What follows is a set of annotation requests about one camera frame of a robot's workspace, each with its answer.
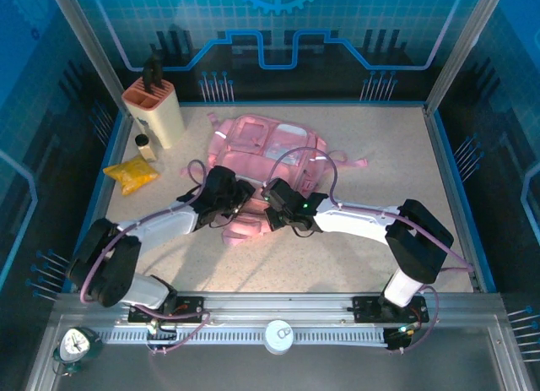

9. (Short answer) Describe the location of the pink student backpack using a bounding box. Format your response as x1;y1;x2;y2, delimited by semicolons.
180;113;368;247

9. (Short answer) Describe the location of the yellow snack bag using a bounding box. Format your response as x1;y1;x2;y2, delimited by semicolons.
102;155;161;197

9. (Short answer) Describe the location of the small bottle black cap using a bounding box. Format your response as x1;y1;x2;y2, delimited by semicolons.
134;133;158;163

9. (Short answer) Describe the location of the beige orange knife block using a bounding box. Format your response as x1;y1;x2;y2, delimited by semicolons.
121;79;186;150

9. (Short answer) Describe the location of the green alarm clock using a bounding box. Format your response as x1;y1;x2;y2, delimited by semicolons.
52;326;104;375

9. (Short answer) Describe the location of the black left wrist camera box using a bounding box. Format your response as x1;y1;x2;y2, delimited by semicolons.
205;166;240;192

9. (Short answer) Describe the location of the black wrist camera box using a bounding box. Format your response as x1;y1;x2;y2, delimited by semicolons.
205;166;240;192
261;177;301;210

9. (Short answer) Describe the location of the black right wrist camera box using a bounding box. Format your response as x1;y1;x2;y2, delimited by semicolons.
261;177;301;210

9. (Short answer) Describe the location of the aluminium mounting rail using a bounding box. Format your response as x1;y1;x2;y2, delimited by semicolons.
54;292;507;324

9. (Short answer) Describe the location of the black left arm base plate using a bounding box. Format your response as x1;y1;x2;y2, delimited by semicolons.
127;296;205;323

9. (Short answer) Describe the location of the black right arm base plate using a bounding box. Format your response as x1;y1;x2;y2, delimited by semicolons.
352;296;429;323

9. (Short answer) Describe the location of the slotted grey cable duct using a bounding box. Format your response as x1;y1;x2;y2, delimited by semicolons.
100;326;389;346

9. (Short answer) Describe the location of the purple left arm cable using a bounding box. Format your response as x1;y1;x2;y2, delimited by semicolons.
78;159;212;356

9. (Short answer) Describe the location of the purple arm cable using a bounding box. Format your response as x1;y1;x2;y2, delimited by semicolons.
267;145;476;355
78;159;212;356

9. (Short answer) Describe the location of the black knife handle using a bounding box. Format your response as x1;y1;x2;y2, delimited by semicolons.
142;52;165;92

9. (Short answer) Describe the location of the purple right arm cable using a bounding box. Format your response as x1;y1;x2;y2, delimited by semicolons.
267;145;476;355

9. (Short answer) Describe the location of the aluminium frame post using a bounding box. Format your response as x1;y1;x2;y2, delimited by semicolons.
46;0;132;116
424;0;510;116

